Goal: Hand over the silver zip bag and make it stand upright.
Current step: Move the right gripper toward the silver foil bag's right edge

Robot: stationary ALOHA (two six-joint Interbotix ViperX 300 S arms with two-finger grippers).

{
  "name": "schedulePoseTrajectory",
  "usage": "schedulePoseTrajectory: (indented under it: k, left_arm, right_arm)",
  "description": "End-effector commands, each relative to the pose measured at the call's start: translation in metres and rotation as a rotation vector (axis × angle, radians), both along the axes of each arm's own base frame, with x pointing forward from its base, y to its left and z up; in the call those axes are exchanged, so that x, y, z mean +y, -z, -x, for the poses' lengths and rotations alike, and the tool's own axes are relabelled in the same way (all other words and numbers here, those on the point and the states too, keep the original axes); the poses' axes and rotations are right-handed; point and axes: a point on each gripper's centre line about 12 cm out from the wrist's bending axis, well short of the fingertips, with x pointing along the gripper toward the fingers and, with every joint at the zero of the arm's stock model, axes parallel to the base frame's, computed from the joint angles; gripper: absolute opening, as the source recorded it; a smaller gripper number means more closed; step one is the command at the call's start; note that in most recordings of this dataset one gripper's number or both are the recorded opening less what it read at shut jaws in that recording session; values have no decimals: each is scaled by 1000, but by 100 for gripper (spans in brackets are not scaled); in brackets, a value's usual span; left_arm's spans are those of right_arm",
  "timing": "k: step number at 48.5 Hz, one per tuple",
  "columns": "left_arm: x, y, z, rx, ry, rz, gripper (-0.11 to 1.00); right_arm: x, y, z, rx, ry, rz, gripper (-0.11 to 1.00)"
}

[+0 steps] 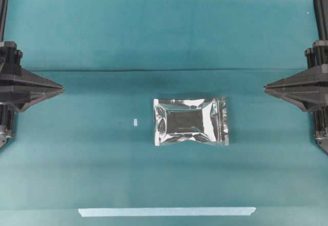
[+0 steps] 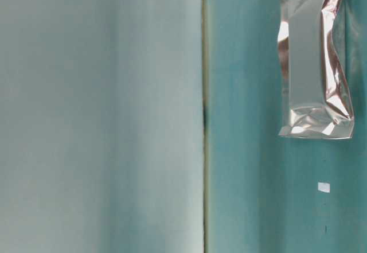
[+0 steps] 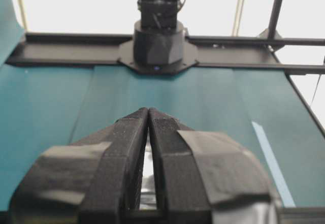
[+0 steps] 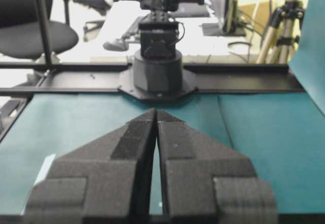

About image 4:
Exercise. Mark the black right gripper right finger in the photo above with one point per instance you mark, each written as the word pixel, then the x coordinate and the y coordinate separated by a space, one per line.
pixel 204 181

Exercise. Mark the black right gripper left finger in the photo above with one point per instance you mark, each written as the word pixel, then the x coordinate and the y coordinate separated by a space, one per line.
pixel 107 180

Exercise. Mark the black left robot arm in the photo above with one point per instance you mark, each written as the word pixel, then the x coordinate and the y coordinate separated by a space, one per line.
pixel 157 43

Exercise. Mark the teal backdrop sheet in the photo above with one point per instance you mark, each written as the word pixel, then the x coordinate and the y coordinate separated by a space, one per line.
pixel 308 62

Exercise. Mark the black office chair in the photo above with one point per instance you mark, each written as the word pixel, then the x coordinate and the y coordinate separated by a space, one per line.
pixel 21 34

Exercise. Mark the black table frame rail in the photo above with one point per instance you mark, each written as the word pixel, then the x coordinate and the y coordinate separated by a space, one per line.
pixel 104 79

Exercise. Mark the metal camera tripod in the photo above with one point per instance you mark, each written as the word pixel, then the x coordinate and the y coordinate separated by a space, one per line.
pixel 278 45

